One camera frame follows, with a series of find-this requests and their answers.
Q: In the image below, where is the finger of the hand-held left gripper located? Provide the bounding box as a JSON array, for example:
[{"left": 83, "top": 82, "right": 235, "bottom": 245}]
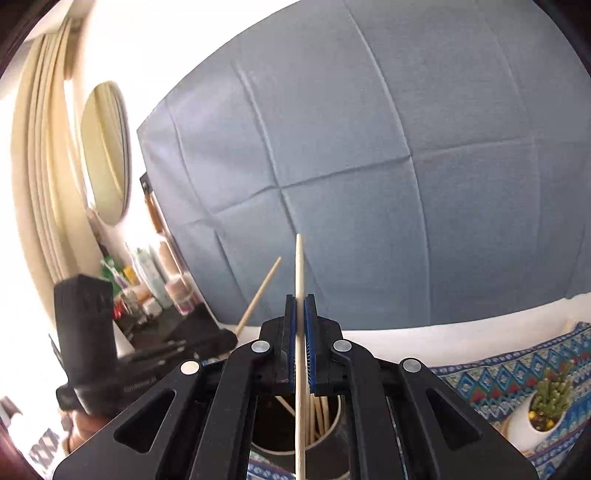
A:
[{"left": 122, "top": 330, "right": 239, "bottom": 365}]

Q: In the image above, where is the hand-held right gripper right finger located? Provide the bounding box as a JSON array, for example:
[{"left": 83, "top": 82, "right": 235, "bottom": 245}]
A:
[{"left": 304, "top": 294, "right": 539, "bottom": 480}]

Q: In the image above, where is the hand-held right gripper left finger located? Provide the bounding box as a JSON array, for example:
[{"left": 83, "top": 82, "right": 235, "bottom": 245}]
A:
[{"left": 53, "top": 294, "right": 297, "bottom": 480}]

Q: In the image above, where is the wooden chopstick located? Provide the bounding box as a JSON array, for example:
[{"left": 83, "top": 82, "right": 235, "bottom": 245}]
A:
[
  {"left": 235, "top": 257, "right": 282, "bottom": 337},
  {"left": 294, "top": 233, "right": 309, "bottom": 480}
]

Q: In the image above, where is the black metal tumbler cup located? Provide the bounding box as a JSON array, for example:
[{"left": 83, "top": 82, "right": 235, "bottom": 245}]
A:
[{"left": 249, "top": 394, "right": 355, "bottom": 480}]

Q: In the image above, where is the person's left hand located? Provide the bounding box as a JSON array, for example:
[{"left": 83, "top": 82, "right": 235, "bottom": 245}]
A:
[{"left": 65, "top": 408, "right": 110, "bottom": 455}]

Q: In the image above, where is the black side table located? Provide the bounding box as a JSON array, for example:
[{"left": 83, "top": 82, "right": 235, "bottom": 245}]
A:
[{"left": 115, "top": 305, "right": 227, "bottom": 352}]

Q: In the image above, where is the pink jar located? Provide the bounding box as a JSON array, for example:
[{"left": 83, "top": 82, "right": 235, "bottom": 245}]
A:
[{"left": 166, "top": 277, "right": 200, "bottom": 315}]

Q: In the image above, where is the green bottle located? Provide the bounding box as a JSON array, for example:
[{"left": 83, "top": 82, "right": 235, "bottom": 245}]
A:
[{"left": 102, "top": 258, "right": 122, "bottom": 297}]

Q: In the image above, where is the white spray bottle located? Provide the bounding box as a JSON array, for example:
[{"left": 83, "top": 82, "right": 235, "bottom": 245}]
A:
[{"left": 136, "top": 247, "right": 172, "bottom": 310}]

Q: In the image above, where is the beige cosmetic tube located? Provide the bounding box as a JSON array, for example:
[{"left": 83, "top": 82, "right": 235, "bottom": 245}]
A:
[{"left": 159, "top": 240, "right": 186, "bottom": 278}]

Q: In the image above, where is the black white patterned cloth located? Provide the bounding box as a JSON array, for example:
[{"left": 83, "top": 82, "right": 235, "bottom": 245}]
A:
[{"left": 27, "top": 428, "right": 62, "bottom": 468}]

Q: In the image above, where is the beige curtain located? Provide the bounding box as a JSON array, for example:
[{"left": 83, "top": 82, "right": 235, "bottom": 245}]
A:
[{"left": 11, "top": 18, "right": 93, "bottom": 287}]

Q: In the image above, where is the blue patterned blanket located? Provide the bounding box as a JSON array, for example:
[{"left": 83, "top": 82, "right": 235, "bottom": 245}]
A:
[{"left": 247, "top": 320, "right": 591, "bottom": 480}]

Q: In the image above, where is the blue upholstered headboard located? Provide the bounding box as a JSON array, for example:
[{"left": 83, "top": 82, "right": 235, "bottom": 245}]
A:
[{"left": 137, "top": 0, "right": 591, "bottom": 331}]

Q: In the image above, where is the white ceramic plant pot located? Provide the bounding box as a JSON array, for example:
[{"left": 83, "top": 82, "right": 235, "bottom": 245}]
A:
[{"left": 505, "top": 397, "right": 567, "bottom": 452}]

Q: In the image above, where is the green cactus plant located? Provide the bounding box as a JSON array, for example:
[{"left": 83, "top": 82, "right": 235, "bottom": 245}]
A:
[{"left": 531, "top": 364, "right": 576, "bottom": 430}]

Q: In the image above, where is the brown wooden frame piece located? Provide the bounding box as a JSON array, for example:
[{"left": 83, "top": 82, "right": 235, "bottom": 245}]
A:
[{"left": 140, "top": 173, "right": 165, "bottom": 234}]

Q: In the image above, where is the oval wall mirror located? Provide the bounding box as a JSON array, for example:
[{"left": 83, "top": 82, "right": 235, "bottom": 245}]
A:
[{"left": 81, "top": 80, "right": 133, "bottom": 227}]

